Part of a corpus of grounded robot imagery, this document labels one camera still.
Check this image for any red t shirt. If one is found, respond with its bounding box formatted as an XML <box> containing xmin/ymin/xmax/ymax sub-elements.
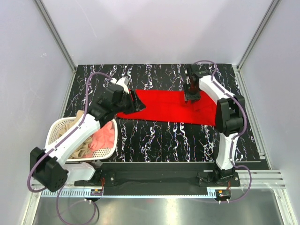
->
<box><xmin>117</xmin><ymin>90</ymin><xmax>217</xmax><ymax>126</ymax></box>

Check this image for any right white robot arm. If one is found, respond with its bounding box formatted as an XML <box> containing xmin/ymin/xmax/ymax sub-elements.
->
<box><xmin>183</xmin><ymin>63</ymin><xmax>247</xmax><ymax>184</ymax></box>

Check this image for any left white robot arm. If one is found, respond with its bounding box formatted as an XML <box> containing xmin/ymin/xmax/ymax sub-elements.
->
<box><xmin>27</xmin><ymin>77</ymin><xmax>146</xmax><ymax>192</ymax></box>

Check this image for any pink t shirt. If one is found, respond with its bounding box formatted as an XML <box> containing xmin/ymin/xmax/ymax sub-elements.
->
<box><xmin>90</xmin><ymin>121</ymin><xmax>115</xmax><ymax>151</ymax></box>

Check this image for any white plastic laundry basket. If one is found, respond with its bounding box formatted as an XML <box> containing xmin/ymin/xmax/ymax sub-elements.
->
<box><xmin>45</xmin><ymin>117</ymin><xmax>118</xmax><ymax>162</ymax></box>

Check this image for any left small electronics board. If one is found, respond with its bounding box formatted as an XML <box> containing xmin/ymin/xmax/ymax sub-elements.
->
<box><xmin>90</xmin><ymin>188</ymin><xmax>103</xmax><ymax>196</ymax></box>

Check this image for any small electronics board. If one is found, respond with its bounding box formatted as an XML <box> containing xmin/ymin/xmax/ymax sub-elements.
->
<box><xmin>216</xmin><ymin>189</ymin><xmax>231</xmax><ymax>199</ymax></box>
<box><xmin>90</xmin><ymin>188</ymin><xmax>103</xmax><ymax>196</ymax></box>

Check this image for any right small electronics board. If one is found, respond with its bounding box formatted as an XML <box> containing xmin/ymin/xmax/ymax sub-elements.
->
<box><xmin>216</xmin><ymin>189</ymin><xmax>231</xmax><ymax>199</ymax></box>

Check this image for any right aluminium frame post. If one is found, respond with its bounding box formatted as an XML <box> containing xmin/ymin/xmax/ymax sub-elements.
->
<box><xmin>235</xmin><ymin>0</ymin><xmax>282</xmax><ymax>71</ymax></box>

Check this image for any aluminium frame post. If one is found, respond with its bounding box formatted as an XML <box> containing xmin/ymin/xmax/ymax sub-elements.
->
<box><xmin>32</xmin><ymin>0</ymin><xmax>78</xmax><ymax>71</ymax></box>
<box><xmin>235</xmin><ymin>0</ymin><xmax>282</xmax><ymax>71</ymax></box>

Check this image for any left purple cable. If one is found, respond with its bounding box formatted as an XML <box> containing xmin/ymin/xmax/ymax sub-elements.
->
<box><xmin>27</xmin><ymin>72</ymin><xmax>115</xmax><ymax>225</ymax></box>

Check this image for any front aluminium rail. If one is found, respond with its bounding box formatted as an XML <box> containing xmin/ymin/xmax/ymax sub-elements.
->
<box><xmin>41</xmin><ymin>170</ymin><xmax>285</xmax><ymax>198</ymax></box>

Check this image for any left aluminium frame post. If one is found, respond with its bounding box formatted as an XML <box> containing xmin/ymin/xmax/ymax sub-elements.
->
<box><xmin>32</xmin><ymin>0</ymin><xmax>78</xmax><ymax>71</ymax></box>

